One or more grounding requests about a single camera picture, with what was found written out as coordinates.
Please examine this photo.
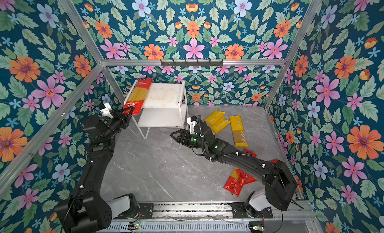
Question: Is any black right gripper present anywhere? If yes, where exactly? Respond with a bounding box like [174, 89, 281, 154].
[170, 129, 209, 152]

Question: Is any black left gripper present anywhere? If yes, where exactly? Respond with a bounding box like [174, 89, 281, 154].
[101, 105, 133, 140]

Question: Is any red spaghetti bag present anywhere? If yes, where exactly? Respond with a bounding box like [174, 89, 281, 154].
[223, 176, 244, 197]
[124, 78, 153, 115]
[230, 168, 258, 185]

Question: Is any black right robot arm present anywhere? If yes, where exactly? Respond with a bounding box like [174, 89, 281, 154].
[171, 116, 298, 211]

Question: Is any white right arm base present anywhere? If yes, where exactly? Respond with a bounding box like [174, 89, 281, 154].
[245, 190, 272, 218]

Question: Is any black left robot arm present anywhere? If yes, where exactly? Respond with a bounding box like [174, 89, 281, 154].
[56, 106, 134, 233]

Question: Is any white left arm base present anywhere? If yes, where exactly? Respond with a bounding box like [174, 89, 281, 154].
[107, 193, 140, 219]

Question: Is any white two-tier shelf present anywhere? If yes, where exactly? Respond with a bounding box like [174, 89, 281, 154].
[133, 81, 189, 139]

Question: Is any yellow pasta pack middle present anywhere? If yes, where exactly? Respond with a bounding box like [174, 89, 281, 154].
[210, 116, 231, 135]

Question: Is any yellow pasta pack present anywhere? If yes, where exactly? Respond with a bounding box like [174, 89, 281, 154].
[210, 116, 231, 135]
[229, 115, 249, 148]
[205, 109, 225, 127]

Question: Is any yellow pasta pack left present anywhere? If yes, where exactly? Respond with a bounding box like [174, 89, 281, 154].
[205, 109, 225, 127]

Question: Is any yellow pasta pack right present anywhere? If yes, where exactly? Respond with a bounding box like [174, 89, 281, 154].
[229, 115, 249, 148]

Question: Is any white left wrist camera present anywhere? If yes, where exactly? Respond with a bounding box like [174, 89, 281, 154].
[100, 102, 113, 119]

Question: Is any black wall hook rail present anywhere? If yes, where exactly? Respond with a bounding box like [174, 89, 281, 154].
[160, 59, 224, 67]

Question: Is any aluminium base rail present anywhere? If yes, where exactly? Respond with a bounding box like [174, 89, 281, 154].
[104, 201, 322, 233]

